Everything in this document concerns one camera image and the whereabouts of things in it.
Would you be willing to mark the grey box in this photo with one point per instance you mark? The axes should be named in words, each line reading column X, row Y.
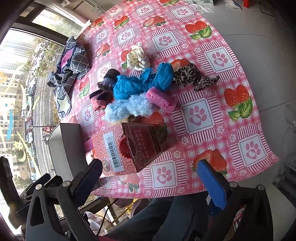
column 67, row 150

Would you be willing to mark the pink foam block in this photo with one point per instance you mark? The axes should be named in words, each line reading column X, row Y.
column 161, row 99

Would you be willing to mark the light blue fluffy cloth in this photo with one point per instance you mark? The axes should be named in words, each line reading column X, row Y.
column 129, row 107

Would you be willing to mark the leopard print cloth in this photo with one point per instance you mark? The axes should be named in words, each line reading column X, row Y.
column 192, row 76

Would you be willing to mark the dark plaid cloth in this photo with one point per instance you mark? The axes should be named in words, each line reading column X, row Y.
column 76, row 60

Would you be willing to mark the red patterned cardboard box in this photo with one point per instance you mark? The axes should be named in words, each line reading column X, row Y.
column 141, row 143

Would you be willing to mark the person's jeans leg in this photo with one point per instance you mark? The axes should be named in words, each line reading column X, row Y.
column 150, row 215

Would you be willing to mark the pink strawberry pawprint tablecloth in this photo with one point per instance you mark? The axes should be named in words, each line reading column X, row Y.
column 208, row 115

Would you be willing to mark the maroon pink cloth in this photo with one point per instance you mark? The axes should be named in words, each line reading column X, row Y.
column 101, row 98

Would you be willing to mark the white slipper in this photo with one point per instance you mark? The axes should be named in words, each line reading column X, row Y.
column 232, row 4

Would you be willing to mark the pink sponge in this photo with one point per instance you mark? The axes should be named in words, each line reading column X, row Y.
column 88, row 144

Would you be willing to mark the red plastic stool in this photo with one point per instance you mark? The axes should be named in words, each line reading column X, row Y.
column 247, row 2

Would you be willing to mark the brown sole slipper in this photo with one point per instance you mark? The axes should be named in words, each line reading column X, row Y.
column 123, row 202

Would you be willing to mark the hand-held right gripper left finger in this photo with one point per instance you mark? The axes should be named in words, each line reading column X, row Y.
column 86, row 183

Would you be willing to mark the pale green cloth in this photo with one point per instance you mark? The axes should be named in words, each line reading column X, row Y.
column 201, row 5

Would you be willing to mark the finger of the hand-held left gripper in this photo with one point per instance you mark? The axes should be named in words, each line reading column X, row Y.
column 27, row 197

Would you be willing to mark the white polka-dot scrunchie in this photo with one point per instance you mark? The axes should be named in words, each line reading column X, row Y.
column 137, row 58

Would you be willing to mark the dark purple knit sock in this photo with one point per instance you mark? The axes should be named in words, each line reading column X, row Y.
column 108, row 78

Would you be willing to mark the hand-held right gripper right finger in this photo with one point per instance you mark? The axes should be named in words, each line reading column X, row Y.
column 211, row 183

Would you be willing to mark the blue towel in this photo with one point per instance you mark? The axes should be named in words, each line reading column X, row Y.
column 129, row 85

